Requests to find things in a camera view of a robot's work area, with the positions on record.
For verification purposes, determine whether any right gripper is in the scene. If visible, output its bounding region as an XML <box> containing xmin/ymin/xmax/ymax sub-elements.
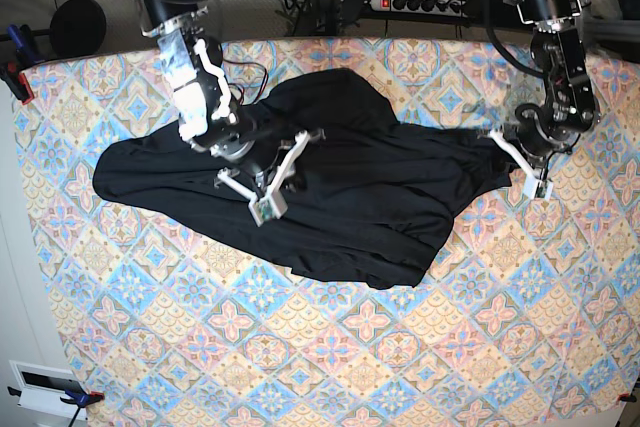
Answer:
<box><xmin>209</xmin><ymin>120</ymin><xmax>325</xmax><ymax>197</ymax></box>

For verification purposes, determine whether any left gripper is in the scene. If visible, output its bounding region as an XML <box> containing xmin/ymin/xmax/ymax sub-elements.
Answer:
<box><xmin>482</xmin><ymin>116</ymin><xmax>575</xmax><ymax>187</ymax></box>

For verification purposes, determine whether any black t-shirt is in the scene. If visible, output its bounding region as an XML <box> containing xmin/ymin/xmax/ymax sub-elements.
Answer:
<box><xmin>93</xmin><ymin>69</ymin><xmax>514</xmax><ymax>290</ymax></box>

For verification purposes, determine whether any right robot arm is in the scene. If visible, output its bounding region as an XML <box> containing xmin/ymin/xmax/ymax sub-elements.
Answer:
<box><xmin>136</xmin><ymin>0</ymin><xmax>324</xmax><ymax>202</ymax></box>

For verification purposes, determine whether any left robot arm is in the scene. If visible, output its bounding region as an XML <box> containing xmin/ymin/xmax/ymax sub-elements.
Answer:
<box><xmin>483</xmin><ymin>0</ymin><xmax>600</xmax><ymax>198</ymax></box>

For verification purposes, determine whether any patterned tablecloth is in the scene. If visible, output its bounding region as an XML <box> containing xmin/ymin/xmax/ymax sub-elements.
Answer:
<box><xmin>12</xmin><ymin>51</ymin><xmax>639</xmax><ymax>426</ymax></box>

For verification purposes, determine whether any white power strip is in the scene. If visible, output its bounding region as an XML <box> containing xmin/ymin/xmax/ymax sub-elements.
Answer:
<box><xmin>369</xmin><ymin>0</ymin><xmax>464</xmax><ymax>17</ymax></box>

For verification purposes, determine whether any red clamp lower right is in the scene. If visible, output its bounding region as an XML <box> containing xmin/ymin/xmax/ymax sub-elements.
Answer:
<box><xmin>618</xmin><ymin>393</ymin><xmax>638</xmax><ymax>403</ymax></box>

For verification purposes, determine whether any black round stool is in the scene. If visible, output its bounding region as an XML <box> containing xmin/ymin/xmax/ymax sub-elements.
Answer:
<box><xmin>49</xmin><ymin>0</ymin><xmax>107</xmax><ymax>58</ymax></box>

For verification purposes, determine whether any red black clamp left edge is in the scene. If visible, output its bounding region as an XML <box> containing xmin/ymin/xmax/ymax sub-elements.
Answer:
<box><xmin>0</xmin><ymin>62</ymin><xmax>34</xmax><ymax>105</ymax></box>

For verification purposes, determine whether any blue clamp upper left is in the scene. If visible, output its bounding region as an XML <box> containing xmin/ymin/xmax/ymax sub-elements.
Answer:
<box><xmin>7</xmin><ymin>24</ymin><xmax>41</xmax><ymax>65</ymax></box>

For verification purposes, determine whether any blue clamp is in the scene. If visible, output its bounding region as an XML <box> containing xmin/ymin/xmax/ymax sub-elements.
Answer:
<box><xmin>7</xmin><ymin>24</ymin><xmax>41</xmax><ymax>65</ymax></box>
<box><xmin>7</xmin><ymin>387</ymin><xmax>105</xmax><ymax>426</ymax></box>

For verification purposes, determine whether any blue clamp lower left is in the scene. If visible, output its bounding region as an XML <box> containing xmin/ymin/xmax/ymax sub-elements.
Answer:
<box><xmin>7</xmin><ymin>387</ymin><xmax>105</xmax><ymax>426</ymax></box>

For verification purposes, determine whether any white floor outlet box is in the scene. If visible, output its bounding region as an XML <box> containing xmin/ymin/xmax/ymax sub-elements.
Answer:
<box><xmin>9</xmin><ymin>360</ymin><xmax>80</xmax><ymax>419</ymax></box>

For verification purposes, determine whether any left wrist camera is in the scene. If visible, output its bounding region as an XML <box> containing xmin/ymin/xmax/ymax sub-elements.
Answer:
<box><xmin>523</xmin><ymin>176</ymin><xmax>554</xmax><ymax>201</ymax></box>

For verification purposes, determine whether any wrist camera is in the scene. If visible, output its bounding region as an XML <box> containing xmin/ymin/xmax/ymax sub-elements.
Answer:
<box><xmin>248</xmin><ymin>196</ymin><xmax>288</xmax><ymax>227</ymax></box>
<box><xmin>523</xmin><ymin>176</ymin><xmax>554</xmax><ymax>201</ymax></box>

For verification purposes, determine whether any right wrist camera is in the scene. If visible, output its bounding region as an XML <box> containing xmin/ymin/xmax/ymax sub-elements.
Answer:
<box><xmin>248</xmin><ymin>196</ymin><xmax>288</xmax><ymax>227</ymax></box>

